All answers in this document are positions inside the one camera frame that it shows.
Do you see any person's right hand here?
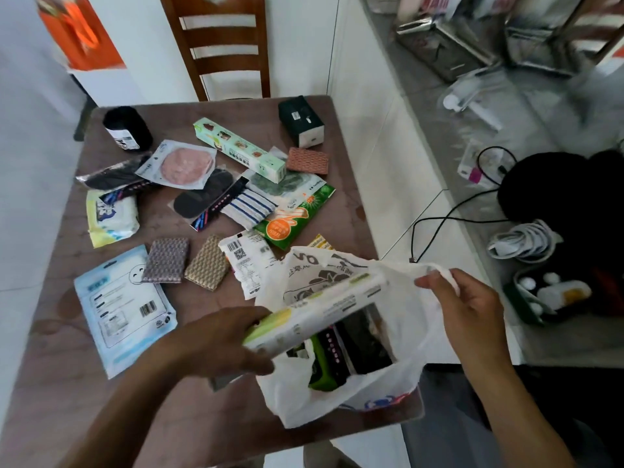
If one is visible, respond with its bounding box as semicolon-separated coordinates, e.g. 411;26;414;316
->
414;268;511;372

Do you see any person's left hand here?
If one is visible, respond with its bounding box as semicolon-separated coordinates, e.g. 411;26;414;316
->
161;306;275;381

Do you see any white plastic bag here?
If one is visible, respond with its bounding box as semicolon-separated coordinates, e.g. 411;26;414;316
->
253;246;462;430

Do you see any long white green box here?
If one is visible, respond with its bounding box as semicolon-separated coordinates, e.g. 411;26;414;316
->
210;272;390;391

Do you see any person's right forearm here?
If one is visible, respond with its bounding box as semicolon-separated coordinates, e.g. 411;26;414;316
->
460;355;580;468

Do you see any person's left forearm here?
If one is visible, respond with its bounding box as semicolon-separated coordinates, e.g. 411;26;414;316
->
58;353;196;468

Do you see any black packet with pink dots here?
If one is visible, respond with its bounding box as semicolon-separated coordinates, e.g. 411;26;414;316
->
319;306;397;386

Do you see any white packet with barcode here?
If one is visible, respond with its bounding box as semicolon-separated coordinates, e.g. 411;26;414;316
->
217;229;282;301

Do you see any tan scouring pad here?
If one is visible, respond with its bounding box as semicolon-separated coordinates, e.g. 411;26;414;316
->
184;234;231;292

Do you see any green tray with white bottles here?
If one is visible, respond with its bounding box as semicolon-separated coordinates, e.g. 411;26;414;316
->
502;267;594;327

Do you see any white pink packet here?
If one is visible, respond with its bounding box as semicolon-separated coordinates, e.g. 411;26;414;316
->
457;140;514;191

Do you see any grey scouring pad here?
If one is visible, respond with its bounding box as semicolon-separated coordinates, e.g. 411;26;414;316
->
142;237;191;284

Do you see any light blue flat packet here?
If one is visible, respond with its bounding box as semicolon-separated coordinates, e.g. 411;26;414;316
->
73;245;178;380

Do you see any green orange packet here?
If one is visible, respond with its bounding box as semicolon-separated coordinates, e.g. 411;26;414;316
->
253;183;336;252

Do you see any black round bag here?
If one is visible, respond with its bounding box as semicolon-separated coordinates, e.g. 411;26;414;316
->
497;150;624;268

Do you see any blue striped white cloth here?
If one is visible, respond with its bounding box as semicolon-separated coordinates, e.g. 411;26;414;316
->
220;188;278;231

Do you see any clear packet with green leaves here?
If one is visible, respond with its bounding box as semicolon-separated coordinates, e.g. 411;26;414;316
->
242;167;328;210

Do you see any red-brown scouring pad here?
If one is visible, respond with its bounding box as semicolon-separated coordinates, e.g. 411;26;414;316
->
286;147;330;176

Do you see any black round pad packet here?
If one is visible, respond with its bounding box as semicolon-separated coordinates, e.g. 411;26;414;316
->
168;167;249;232

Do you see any white plastic tool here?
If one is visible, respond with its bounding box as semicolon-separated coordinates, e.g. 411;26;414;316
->
441;67;506;132

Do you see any yellow white blue packet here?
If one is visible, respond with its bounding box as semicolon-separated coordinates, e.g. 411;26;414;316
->
86;188;141;249

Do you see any dark green white box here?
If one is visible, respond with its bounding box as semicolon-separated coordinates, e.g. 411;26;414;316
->
278;95;326;150

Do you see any pink round pad packet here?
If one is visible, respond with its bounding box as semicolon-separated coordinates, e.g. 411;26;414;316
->
135;139;218;191

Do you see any long light green box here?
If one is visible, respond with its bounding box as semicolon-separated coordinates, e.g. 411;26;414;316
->
193;117;287;185

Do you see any metal rack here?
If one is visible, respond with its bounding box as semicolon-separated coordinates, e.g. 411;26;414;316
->
394;13;499;84

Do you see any black cloth packet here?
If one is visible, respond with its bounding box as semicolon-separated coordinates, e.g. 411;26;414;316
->
75;155;163;206

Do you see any black roll with white label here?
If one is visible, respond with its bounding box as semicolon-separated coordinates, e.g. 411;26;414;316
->
102;105;154;152

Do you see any wooden chair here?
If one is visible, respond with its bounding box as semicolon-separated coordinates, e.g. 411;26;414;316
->
159;0;272;102

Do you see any orange poster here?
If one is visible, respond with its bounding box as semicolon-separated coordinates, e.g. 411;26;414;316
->
33;0;127;72

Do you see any black cable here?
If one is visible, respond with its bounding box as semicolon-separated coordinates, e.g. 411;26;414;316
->
409;145;518;264

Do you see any white coiled cable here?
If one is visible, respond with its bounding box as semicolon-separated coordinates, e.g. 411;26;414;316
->
487;218;564;264

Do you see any metal chair frame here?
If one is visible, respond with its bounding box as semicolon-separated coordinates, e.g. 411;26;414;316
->
504;0;624;79

